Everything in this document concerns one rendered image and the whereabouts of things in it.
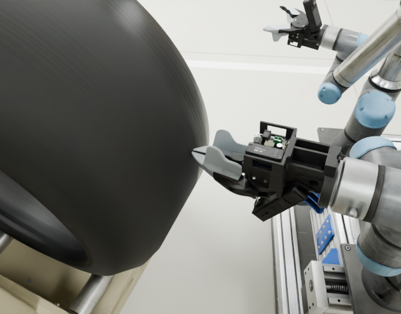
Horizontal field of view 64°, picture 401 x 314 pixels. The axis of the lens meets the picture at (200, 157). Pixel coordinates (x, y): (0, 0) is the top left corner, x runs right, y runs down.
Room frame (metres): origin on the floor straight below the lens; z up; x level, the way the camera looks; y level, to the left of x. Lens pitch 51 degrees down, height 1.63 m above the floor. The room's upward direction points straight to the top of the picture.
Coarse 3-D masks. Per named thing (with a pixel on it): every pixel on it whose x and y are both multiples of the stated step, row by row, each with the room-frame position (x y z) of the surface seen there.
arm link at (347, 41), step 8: (344, 32) 0.99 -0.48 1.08; (352, 32) 0.98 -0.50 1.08; (360, 32) 0.98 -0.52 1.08; (336, 40) 0.97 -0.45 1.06; (344, 40) 0.96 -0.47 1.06; (352, 40) 0.95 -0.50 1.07; (360, 40) 0.95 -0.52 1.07; (336, 48) 0.97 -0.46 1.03; (344, 48) 0.95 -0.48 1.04; (352, 48) 0.94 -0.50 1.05; (344, 56) 0.95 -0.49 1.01
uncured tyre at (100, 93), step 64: (0, 0) 0.35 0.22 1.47; (64, 0) 0.39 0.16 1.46; (128, 0) 0.44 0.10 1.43; (0, 64) 0.27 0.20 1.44; (64, 64) 0.30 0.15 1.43; (128, 64) 0.35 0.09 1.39; (0, 128) 0.23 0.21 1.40; (64, 128) 0.24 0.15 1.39; (128, 128) 0.28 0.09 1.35; (192, 128) 0.35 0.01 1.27; (0, 192) 0.43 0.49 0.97; (64, 192) 0.20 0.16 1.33; (128, 192) 0.22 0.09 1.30; (64, 256) 0.26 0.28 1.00; (128, 256) 0.19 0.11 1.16
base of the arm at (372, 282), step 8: (368, 272) 0.31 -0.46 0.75; (368, 280) 0.29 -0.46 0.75; (376, 280) 0.28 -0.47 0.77; (384, 280) 0.28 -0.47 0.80; (368, 288) 0.27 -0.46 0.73; (376, 288) 0.27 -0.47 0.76; (384, 288) 0.26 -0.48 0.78; (392, 288) 0.25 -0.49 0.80; (376, 296) 0.25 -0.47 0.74; (384, 296) 0.25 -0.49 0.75; (392, 296) 0.24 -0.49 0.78; (384, 304) 0.23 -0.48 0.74; (392, 304) 0.23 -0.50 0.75; (400, 304) 0.23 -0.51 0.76; (400, 312) 0.22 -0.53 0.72
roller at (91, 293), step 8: (88, 280) 0.24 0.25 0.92; (96, 280) 0.23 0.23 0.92; (104, 280) 0.24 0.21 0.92; (88, 288) 0.22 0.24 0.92; (96, 288) 0.22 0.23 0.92; (104, 288) 0.22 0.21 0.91; (80, 296) 0.20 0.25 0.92; (88, 296) 0.20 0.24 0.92; (96, 296) 0.20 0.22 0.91; (72, 304) 0.19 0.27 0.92; (80, 304) 0.19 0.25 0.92; (88, 304) 0.19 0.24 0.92; (96, 304) 0.19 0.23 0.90; (72, 312) 0.17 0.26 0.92; (80, 312) 0.17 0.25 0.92; (88, 312) 0.17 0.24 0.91
